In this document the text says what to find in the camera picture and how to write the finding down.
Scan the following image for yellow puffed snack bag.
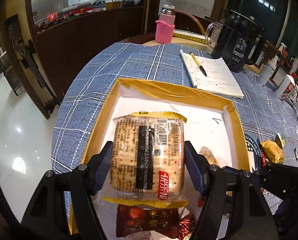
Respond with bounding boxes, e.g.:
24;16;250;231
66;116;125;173
260;140;284;164

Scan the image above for clear cracker pack yellow edges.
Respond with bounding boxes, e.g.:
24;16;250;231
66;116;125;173
102;112;188;209

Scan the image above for small beige biscuit pack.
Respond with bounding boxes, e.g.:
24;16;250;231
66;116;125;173
199;146;220;166

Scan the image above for small green candy wrapper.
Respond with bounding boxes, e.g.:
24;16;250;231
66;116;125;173
294;148;298;161

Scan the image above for red candy pack far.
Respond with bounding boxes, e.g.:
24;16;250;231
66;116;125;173
261;152;269;167

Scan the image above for blue plaid tablecloth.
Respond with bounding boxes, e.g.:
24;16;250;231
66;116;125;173
51;42;298;173

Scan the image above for dark red wrapped candy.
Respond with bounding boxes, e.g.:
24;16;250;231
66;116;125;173
116;204;195;239

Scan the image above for gold cardboard tray box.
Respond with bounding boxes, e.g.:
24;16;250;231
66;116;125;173
68;77;251;235

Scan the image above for white patterned paper cup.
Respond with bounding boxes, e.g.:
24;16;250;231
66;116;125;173
287;85;298;105

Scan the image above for white red liquor bottle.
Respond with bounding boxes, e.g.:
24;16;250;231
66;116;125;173
274;74;295;101

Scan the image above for white spray bottle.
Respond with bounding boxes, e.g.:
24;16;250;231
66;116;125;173
258;55;279;87

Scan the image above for open white notebook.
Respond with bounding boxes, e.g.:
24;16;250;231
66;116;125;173
180;50;244;99

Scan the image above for black electric kettle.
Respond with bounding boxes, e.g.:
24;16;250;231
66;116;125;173
205;9;266;73

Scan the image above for yellow black pen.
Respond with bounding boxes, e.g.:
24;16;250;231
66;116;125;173
189;52;207;77

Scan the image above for yellow tape measure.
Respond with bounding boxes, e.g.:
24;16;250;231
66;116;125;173
173;33;208;44

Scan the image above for pink sleeved thermos bottle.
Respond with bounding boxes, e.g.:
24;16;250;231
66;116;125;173
155;5;175;44

